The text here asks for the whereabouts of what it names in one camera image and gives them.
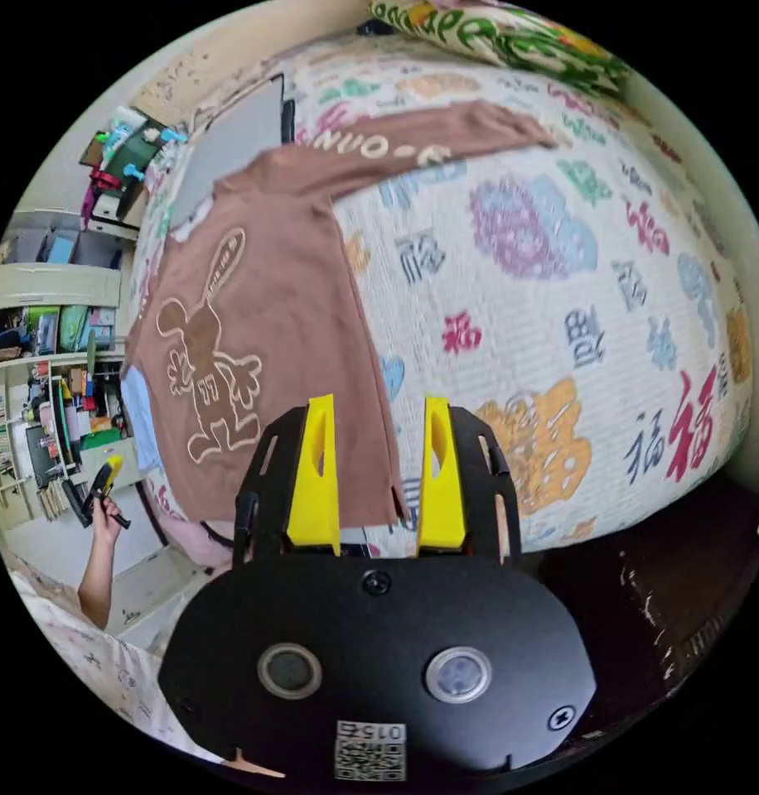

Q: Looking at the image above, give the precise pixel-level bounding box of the person's left forearm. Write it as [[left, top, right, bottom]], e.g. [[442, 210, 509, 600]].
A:
[[77, 537, 121, 632]]

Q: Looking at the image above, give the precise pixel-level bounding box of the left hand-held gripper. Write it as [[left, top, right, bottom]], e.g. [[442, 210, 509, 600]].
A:
[[78, 454, 133, 531]]

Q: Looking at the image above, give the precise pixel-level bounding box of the grey flat board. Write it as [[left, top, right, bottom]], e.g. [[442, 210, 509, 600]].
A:
[[171, 73, 288, 232]]

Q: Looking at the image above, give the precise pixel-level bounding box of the person's left hand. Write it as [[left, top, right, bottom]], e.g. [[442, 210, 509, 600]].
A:
[[89, 494, 127, 549]]

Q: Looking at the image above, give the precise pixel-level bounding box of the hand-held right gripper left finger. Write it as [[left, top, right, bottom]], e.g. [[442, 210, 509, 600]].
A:
[[287, 393, 341, 556]]

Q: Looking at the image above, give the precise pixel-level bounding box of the light blue garment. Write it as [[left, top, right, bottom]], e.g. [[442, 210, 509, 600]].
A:
[[119, 364, 164, 476]]

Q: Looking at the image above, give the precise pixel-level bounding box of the white shelf with clutter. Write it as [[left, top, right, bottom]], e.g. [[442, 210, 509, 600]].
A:
[[0, 210, 146, 526]]

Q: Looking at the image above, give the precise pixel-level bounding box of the green and orange printed pillow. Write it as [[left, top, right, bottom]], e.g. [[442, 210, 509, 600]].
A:
[[366, 0, 631, 95]]

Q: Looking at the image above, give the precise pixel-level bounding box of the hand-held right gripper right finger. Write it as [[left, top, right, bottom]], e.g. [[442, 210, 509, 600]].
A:
[[416, 397, 467, 552]]

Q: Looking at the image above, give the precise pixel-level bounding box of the bed with printed sheet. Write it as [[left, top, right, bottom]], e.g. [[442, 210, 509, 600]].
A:
[[125, 29, 759, 740]]

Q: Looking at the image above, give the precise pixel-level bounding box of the pink garment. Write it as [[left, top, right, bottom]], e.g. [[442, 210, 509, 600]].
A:
[[162, 506, 234, 570]]

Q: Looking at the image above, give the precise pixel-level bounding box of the person's body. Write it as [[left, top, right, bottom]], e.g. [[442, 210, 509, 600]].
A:
[[5, 554, 231, 766]]

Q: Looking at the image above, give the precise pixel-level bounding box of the brown t-shirt with rabbit print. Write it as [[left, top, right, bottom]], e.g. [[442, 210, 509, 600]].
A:
[[124, 101, 562, 529]]

